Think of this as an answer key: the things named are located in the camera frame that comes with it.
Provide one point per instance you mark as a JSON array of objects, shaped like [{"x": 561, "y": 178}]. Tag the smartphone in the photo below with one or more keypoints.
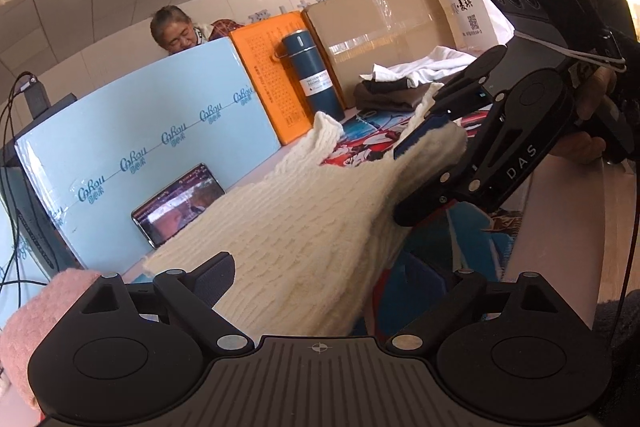
[{"x": 175, "y": 207}]

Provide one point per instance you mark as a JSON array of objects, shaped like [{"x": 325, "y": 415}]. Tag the black electronic device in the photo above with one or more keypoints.
[{"x": 35, "y": 227}]

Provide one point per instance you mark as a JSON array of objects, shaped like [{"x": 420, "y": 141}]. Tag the light blue foam board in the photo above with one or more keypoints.
[
  {"x": 150, "y": 107},
  {"x": 12, "y": 257}
]

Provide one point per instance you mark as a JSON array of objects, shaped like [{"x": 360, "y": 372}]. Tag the brown folded garment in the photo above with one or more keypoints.
[{"x": 385, "y": 97}]

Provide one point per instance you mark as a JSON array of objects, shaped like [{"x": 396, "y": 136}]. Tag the black power adapter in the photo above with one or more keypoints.
[{"x": 36, "y": 94}]

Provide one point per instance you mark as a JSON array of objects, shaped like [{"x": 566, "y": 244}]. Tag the pink fuzzy cloth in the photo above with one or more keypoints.
[{"x": 30, "y": 332}]

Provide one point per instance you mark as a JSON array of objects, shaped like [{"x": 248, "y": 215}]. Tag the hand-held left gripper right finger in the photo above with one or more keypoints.
[{"x": 425, "y": 279}]

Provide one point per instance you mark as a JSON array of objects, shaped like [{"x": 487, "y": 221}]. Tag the dark teal thermos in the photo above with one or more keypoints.
[{"x": 312, "y": 77}]

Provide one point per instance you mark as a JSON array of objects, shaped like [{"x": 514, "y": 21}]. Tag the large cardboard box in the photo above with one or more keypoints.
[{"x": 380, "y": 27}]

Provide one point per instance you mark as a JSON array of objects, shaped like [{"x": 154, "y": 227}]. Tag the white garment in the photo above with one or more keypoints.
[{"x": 435, "y": 62}]

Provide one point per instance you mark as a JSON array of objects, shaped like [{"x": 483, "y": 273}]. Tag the white paper bag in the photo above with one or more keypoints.
[{"x": 465, "y": 7}]

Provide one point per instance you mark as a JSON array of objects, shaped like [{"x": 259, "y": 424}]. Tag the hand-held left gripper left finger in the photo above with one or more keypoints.
[{"x": 217, "y": 278}]

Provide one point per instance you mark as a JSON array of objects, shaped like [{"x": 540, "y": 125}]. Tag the person's dark clothing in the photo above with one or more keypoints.
[{"x": 620, "y": 357}]

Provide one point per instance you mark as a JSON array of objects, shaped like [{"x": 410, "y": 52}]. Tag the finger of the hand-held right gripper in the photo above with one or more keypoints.
[
  {"x": 475, "y": 72},
  {"x": 420, "y": 138}
]

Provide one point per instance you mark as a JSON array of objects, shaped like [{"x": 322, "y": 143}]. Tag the colourful printed blanket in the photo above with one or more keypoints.
[{"x": 450, "y": 247}]

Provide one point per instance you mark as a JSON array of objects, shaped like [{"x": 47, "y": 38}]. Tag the cream knit sweater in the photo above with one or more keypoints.
[{"x": 300, "y": 232}]

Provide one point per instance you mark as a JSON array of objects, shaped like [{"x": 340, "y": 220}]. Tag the person's right forearm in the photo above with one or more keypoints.
[{"x": 617, "y": 17}]

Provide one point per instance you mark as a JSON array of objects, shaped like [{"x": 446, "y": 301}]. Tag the orange box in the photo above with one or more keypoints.
[{"x": 260, "y": 72}]

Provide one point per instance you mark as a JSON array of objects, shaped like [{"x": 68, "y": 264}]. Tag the person's right hand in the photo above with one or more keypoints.
[{"x": 592, "y": 92}]

